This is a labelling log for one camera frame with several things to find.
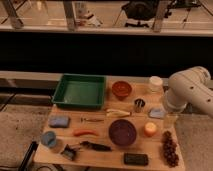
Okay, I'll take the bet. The black eraser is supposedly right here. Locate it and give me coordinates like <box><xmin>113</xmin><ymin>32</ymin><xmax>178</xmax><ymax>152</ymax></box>
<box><xmin>124</xmin><ymin>153</ymin><xmax>149</xmax><ymax>166</ymax></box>

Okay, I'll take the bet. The blue sponge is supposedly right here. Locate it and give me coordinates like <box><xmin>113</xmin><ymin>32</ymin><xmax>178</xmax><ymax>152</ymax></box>
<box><xmin>48</xmin><ymin>116</ymin><xmax>70</xmax><ymax>128</ymax></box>

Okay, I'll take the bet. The small metal cup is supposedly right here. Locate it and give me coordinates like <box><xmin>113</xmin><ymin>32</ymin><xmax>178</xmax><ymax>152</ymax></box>
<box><xmin>134</xmin><ymin>98</ymin><xmax>145</xmax><ymax>113</ymax></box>

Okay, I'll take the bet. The green plastic tray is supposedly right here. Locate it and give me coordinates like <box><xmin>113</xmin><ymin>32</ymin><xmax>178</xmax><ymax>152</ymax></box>
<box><xmin>52</xmin><ymin>74</ymin><xmax>106</xmax><ymax>109</ymax></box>

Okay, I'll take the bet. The black handled tool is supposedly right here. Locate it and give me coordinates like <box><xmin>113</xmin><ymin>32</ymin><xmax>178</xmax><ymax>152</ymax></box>
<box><xmin>80</xmin><ymin>141</ymin><xmax>112</xmax><ymax>151</ymax></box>

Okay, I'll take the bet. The clear drinking glass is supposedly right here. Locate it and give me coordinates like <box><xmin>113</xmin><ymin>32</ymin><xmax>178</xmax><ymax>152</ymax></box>
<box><xmin>163</xmin><ymin>114</ymin><xmax>177</xmax><ymax>129</ymax></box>

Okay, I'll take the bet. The black office chair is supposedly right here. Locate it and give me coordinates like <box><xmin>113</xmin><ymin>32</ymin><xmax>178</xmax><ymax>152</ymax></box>
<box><xmin>121</xmin><ymin>0</ymin><xmax>159</xmax><ymax>28</ymax></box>

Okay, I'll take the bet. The wooden board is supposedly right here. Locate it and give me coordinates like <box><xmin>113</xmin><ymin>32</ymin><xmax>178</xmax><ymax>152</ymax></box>
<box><xmin>34</xmin><ymin>82</ymin><xmax>185</xmax><ymax>171</ymax></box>

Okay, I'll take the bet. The orange candle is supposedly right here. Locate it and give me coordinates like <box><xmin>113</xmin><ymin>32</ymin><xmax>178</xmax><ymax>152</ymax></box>
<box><xmin>144</xmin><ymin>122</ymin><xmax>157</xmax><ymax>137</ymax></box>

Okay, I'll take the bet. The orange clay bowl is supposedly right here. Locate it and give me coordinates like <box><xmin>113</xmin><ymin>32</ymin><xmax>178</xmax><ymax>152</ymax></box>
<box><xmin>112</xmin><ymin>81</ymin><xmax>132</xmax><ymax>100</ymax></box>

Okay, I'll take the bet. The black binder clip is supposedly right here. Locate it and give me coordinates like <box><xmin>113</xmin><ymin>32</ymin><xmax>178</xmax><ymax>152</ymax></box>
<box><xmin>61</xmin><ymin>145</ymin><xmax>78</xmax><ymax>161</ymax></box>

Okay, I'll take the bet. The brown grape bunch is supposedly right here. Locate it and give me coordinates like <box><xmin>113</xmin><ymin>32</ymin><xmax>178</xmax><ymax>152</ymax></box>
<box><xmin>162</xmin><ymin>131</ymin><xmax>179</xmax><ymax>167</ymax></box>

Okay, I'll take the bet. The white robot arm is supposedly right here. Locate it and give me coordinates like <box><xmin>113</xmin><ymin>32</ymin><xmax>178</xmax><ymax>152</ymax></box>
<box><xmin>162</xmin><ymin>66</ymin><xmax>213</xmax><ymax>118</ymax></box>

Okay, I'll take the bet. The light blue cloth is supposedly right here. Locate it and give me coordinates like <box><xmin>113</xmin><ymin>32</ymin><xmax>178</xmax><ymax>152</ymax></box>
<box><xmin>149</xmin><ymin>108</ymin><xmax>165</xmax><ymax>119</ymax></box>

